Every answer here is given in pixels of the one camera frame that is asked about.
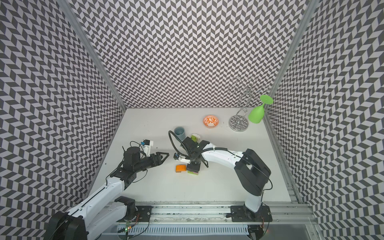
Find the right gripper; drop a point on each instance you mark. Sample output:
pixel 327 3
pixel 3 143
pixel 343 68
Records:
pixel 190 167

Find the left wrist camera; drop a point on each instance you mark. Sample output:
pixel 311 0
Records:
pixel 146 146

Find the orange long lego brick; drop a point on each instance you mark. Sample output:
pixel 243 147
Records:
pixel 180 168

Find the chrome glass holder stand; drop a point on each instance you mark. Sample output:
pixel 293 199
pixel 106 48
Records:
pixel 239 122

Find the green plastic wine glass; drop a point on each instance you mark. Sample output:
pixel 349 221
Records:
pixel 257 114

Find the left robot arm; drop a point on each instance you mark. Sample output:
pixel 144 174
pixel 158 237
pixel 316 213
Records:
pixel 90 218

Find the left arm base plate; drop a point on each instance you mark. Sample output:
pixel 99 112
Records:
pixel 141 213

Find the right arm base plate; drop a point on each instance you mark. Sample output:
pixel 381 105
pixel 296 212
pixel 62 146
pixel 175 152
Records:
pixel 243 214

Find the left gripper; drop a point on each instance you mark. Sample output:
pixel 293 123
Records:
pixel 158 157

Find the white long lego brick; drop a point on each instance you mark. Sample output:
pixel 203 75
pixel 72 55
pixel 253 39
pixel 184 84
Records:
pixel 195 136

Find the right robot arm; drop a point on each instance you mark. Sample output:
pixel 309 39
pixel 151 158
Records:
pixel 251 170

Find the teal ceramic cup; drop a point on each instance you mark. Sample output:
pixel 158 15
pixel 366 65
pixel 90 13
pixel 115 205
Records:
pixel 180 133

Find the orange patterned small bowl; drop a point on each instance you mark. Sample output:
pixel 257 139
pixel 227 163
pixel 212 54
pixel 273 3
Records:
pixel 210 121

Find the aluminium front rail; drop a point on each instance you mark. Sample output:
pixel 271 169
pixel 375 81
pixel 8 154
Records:
pixel 215 213

